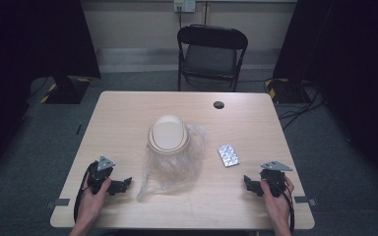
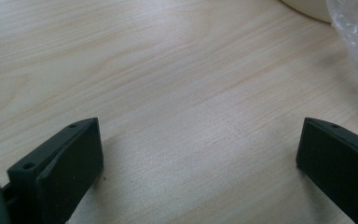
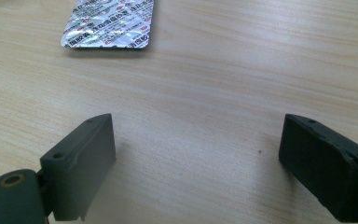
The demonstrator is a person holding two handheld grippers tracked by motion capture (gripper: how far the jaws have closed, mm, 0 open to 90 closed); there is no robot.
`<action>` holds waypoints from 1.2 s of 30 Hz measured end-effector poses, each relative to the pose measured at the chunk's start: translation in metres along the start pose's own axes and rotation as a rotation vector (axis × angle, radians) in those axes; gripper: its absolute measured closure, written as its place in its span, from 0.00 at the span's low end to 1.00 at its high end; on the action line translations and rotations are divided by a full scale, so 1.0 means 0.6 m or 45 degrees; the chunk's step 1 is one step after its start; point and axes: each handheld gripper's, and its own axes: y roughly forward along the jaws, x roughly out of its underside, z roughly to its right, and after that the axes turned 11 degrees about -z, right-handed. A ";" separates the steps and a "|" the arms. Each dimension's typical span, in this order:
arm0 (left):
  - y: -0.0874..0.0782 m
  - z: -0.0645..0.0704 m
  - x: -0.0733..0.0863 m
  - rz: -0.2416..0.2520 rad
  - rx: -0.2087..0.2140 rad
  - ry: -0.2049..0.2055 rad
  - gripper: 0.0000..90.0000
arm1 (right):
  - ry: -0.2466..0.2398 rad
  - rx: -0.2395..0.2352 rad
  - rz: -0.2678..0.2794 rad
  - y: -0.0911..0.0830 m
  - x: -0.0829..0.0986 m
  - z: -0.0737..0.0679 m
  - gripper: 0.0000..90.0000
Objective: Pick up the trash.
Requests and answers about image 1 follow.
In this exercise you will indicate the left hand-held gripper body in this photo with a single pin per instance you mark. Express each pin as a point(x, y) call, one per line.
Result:
point(99, 173)

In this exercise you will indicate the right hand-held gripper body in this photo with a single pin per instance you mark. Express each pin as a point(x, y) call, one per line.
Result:
point(274, 178)

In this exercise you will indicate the person's right hand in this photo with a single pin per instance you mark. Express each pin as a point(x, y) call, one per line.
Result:
point(275, 206)

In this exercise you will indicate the person's left hand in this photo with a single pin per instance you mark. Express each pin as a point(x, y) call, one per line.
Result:
point(92, 201)

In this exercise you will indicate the silver blister pack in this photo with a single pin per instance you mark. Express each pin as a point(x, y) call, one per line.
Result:
point(228, 155)

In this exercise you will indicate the clear plastic bag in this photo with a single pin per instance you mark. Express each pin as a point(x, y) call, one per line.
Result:
point(174, 170)

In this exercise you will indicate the black floor tape strip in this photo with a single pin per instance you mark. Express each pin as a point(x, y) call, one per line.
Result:
point(78, 129)

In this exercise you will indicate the black stand base striped tape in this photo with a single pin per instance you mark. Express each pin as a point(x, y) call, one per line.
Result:
point(285, 91)
point(66, 91)

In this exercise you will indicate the black folding chair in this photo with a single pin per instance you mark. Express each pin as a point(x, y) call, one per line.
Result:
point(210, 59)

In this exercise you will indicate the dark curtain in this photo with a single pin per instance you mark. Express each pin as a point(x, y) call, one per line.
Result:
point(351, 72)
point(19, 65)

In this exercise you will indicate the grey table edge bracket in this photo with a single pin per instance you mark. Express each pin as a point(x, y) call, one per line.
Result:
point(59, 203)
point(305, 200)

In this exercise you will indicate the white wall socket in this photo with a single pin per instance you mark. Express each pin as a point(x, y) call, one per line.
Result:
point(184, 5)

